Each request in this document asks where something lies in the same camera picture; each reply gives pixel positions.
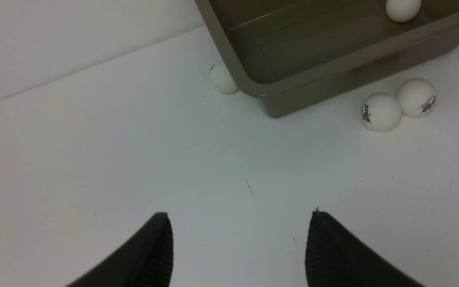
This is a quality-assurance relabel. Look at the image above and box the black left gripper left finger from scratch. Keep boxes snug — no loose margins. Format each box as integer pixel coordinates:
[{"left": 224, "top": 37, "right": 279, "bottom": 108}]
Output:
[{"left": 69, "top": 212, "right": 174, "bottom": 287}]

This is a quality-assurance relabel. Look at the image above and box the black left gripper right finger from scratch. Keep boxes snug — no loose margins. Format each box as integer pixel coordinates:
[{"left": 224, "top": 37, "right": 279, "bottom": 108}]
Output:
[{"left": 305, "top": 210, "right": 420, "bottom": 287}]

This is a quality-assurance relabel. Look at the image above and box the white ball black logo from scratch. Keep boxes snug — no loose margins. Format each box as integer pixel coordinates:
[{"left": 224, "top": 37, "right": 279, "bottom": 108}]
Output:
[{"left": 360, "top": 92, "right": 402, "bottom": 132}]

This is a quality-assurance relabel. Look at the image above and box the white ball red logo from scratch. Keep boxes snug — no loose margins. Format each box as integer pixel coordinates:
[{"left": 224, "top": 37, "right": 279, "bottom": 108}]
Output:
[{"left": 395, "top": 78, "right": 438, "bottom": 118}]

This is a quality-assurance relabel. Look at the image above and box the plain white ping-pong ball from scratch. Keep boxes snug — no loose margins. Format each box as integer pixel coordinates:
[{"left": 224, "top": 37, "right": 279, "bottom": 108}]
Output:
[{"left": 209, "top": 60, "right": 238, "bottom": 94}]

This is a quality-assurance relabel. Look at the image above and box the tan plastic bin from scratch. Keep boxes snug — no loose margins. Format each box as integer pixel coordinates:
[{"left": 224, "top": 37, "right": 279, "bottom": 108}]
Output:
[{"left": 195, "top": 0, "right": 459, "bottom": 118}]

